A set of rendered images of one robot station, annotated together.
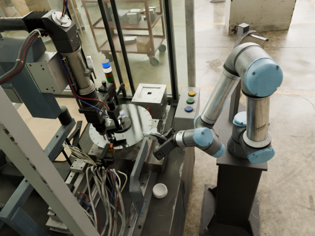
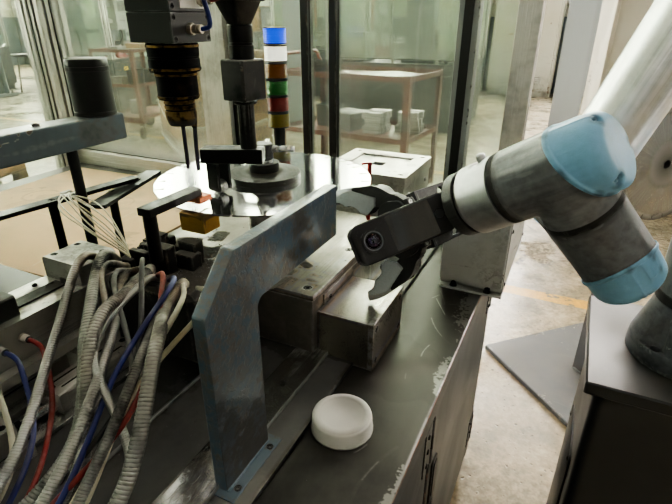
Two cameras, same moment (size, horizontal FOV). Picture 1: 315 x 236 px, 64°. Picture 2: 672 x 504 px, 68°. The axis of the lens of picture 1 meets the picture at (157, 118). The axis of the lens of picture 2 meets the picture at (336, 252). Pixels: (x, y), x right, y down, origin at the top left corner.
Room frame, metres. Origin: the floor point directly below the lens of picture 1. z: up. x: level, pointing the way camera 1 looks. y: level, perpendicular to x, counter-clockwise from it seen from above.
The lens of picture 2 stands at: (0.23, 0.01, 1.17)
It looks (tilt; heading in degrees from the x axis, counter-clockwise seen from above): 25 degrees down; 6
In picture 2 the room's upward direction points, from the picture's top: straight up
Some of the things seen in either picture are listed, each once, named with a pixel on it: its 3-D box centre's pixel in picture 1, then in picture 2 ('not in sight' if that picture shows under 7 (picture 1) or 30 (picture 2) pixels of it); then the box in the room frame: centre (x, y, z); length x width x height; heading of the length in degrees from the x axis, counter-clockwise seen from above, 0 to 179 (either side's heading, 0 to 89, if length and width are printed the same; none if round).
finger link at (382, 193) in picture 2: (158, 137); (380, 204); (0.81, 0.01, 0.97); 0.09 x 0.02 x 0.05; 51
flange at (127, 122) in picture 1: (120, 122); (264, 169); (0.96, 0.19, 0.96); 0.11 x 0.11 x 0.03
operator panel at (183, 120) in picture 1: (188, 111); (489, 224); (1.12, -0.19, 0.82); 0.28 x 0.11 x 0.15; 160
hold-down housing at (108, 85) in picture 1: (109, 100); (239, 18); (0.88, 0.19, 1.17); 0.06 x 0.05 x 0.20; 151
